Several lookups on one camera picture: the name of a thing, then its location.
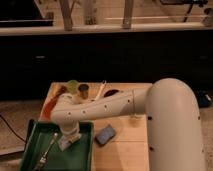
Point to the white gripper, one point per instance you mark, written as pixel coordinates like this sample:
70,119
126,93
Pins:
71,131

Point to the grey blue towel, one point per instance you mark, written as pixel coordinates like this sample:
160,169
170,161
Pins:
66,141

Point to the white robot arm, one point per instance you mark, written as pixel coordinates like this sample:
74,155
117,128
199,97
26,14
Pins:
174,130

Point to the orange bowl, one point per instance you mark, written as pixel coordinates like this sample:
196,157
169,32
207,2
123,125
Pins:
48,108

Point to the silver metal fork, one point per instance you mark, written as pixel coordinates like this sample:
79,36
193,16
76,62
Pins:
43,159

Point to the green cup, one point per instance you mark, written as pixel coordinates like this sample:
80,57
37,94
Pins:
72,86

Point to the dark bowl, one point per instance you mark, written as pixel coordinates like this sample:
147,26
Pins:
111,92

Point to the dark device on floor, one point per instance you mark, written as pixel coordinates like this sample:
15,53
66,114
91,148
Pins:
204,100

